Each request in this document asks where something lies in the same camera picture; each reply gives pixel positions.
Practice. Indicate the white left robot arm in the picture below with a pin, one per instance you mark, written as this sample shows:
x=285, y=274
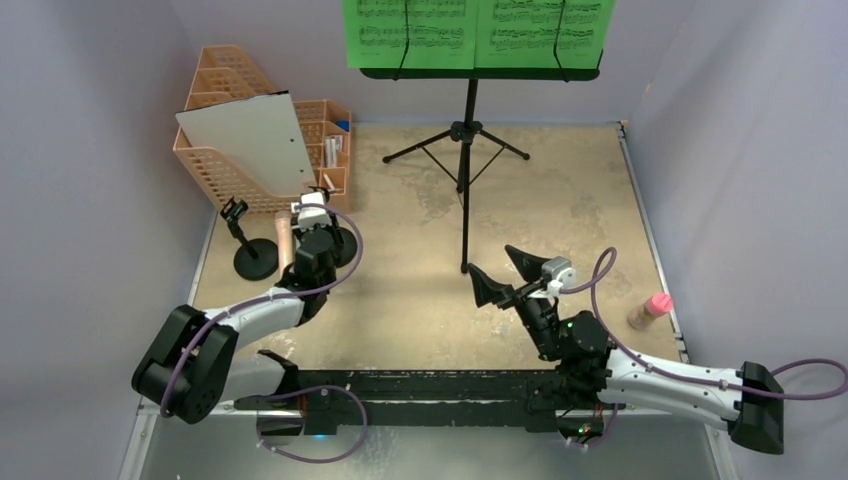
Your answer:
x=189, y=368

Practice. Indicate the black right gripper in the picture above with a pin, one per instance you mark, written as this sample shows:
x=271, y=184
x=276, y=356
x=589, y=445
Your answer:
x=518, y=292

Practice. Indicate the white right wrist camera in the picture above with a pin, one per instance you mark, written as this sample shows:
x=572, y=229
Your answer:
x=558, y=273

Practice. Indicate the pink round object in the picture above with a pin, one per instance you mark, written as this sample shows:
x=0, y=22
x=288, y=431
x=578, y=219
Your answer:
x=646, y=313

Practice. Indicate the black music stand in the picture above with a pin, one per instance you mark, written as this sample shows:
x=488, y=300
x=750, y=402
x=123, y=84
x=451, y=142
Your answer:
x=466, y=130

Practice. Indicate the pink toy microphone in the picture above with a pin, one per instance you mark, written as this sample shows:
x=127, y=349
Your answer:
x=285, y=239

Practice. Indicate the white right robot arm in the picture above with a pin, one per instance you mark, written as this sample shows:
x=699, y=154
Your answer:
x=744, y=402

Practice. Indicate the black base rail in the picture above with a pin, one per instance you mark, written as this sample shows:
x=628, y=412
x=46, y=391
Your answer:
x=533, y=400

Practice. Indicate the peach plastic file organizer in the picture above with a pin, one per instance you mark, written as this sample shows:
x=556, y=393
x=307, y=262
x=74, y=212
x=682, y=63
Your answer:
x=225, y=73

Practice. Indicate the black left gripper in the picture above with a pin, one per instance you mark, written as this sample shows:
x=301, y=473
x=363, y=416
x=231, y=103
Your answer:
x=295, y=227

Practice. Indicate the yellow tip white pen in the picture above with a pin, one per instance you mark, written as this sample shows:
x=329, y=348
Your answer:
x=327, y=180

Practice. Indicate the white marker tube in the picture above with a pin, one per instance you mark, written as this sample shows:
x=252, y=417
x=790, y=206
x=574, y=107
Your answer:
x=336, y=145

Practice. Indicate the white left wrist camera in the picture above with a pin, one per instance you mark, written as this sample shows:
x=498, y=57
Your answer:
x=314, y=199

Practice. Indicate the green sheet music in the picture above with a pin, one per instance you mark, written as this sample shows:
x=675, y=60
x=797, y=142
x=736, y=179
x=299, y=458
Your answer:
x=542, y=34
x=413, y=34

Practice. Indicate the grey folder board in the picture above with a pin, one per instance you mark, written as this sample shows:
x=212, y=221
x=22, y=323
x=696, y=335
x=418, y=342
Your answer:
x=261, y=135

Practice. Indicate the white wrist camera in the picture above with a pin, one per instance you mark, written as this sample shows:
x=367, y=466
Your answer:
x=558, y=273
x=314, y=199

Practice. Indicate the black round microphone stand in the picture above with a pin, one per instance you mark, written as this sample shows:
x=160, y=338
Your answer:
x=255, y=259

